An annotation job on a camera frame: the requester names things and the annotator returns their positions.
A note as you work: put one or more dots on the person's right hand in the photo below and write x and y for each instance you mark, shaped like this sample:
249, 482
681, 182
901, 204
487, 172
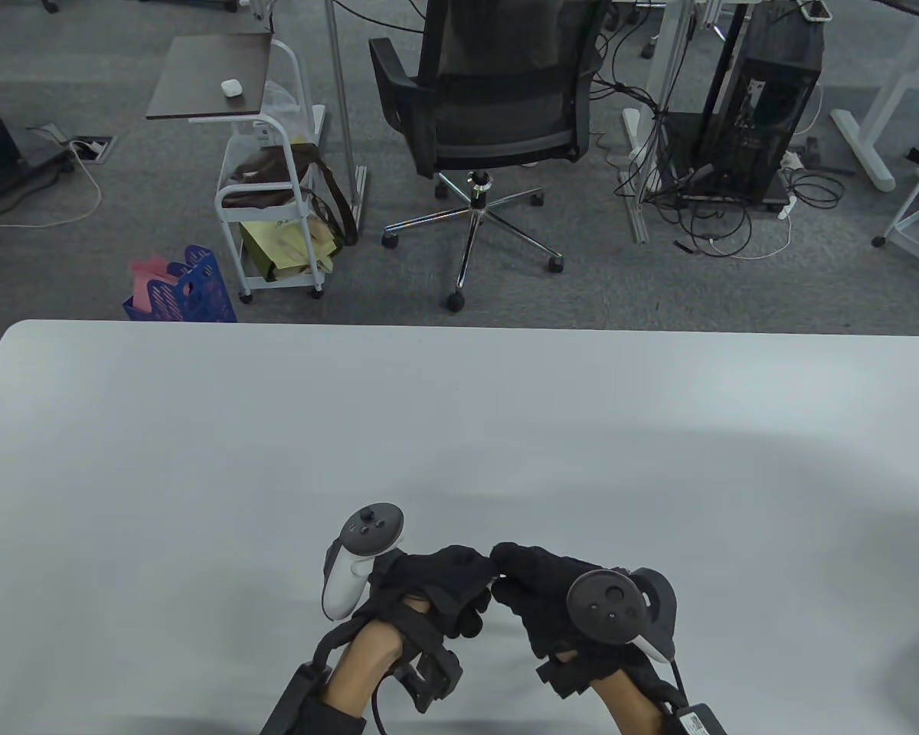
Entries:
540, 597

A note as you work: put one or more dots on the person's left hand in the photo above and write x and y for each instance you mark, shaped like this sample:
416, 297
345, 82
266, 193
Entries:
436, 578

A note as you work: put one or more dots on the person's right forearm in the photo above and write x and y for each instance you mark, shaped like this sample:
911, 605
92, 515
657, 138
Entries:
628, 704

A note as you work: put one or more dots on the person's left forearm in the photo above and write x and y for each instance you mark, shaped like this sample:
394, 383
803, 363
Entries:
360, 662

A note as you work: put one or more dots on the black labelled forearm box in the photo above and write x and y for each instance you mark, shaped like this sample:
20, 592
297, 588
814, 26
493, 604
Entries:
701, 721

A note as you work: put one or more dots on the black forearm box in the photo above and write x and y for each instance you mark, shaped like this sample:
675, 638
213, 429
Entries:
299, 693

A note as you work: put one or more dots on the dark grey controller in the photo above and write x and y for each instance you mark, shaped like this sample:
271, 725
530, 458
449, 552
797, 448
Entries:
609, 605

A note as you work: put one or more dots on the white and grey controller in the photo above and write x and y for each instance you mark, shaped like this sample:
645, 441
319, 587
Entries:
341, 589

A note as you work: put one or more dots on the blue plastic basket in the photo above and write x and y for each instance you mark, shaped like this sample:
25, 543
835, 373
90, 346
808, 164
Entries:
199, 295

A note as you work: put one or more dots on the yellow paper bag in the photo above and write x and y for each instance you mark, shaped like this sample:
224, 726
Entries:
276, 241

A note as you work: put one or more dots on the white desk leg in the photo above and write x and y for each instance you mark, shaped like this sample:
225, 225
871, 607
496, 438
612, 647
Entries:
636, 191
865, 153

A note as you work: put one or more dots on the pink paper sheets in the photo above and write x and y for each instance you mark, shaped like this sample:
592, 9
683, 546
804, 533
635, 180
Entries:
147, 276

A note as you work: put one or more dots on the brown bag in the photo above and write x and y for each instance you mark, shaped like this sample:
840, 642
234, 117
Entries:
276, 172

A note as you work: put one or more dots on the black mesh office chair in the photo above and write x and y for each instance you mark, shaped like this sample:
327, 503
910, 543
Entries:
498, 99

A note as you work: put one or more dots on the clear plastic bag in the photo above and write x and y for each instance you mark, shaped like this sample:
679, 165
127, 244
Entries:
279, 99

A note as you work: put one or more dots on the silver metal pole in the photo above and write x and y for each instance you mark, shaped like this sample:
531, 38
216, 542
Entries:
339, 76

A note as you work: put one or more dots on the white earbuds case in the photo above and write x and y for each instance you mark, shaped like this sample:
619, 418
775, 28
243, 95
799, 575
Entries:
232, 88

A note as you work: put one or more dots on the black computer tower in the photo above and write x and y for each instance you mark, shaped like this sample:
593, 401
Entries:
766, 99

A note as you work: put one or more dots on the white cart with brown top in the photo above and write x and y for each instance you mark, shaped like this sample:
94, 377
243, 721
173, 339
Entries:
207, 76

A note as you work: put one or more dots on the floor socket box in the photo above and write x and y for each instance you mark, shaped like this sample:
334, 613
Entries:
90, 148

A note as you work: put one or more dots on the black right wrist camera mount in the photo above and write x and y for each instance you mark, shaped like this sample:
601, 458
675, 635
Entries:
567, 677

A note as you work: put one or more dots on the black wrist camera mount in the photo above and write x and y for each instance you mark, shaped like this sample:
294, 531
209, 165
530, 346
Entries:
567, 677
436, 674

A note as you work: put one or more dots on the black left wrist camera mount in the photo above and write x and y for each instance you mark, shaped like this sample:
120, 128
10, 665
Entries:
436, 674

